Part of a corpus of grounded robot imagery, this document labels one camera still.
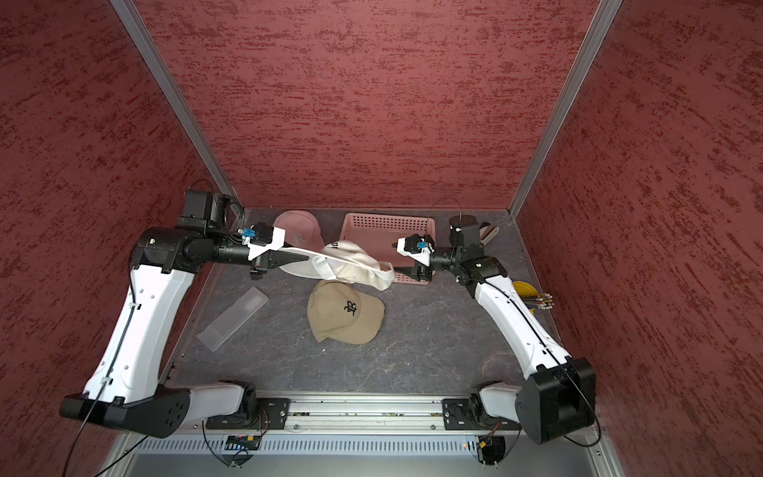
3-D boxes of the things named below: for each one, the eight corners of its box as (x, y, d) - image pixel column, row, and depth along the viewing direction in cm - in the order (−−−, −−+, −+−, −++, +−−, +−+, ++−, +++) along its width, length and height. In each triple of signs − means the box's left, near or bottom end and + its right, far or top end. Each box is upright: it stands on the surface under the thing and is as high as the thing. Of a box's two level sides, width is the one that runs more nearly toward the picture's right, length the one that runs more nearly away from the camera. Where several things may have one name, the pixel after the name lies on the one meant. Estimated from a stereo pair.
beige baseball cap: (309, 344, 88) (302, 332, 80) (318, 295, 98) (312, 280, 91) (383, 344, 88) (382, 332, 80) (384, 295, 98) (383, 281, 91)
